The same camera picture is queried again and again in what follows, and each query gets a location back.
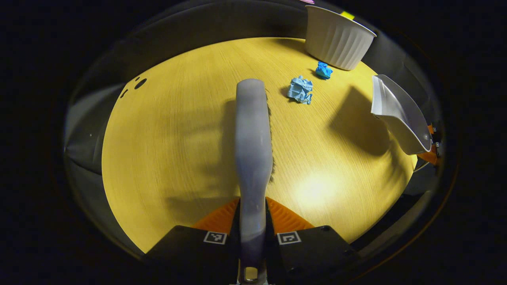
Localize light blue paper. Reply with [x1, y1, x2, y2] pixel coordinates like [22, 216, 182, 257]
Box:
[286, 76, 314, 105]

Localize white ribbed garbage bin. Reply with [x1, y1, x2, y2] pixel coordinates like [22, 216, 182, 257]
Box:
[305, 5, 377, 71]

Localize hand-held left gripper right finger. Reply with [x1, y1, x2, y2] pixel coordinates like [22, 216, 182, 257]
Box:
[265, 197, 358, 285]

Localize small blue trash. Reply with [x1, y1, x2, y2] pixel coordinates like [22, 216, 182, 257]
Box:
[315, 61, 334, 80]

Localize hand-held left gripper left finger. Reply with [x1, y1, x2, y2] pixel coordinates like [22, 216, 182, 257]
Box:
[145, 197, 241, 285]

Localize wooden desktop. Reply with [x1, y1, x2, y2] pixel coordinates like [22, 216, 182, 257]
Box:
[102, 37, 418, 254]

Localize grey plastic dustpan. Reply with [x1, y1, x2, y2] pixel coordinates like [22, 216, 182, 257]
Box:
[371, 74, 433, 155]

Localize small grey broom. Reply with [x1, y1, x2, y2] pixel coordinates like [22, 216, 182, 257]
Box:
[234, 78, 275, 284]

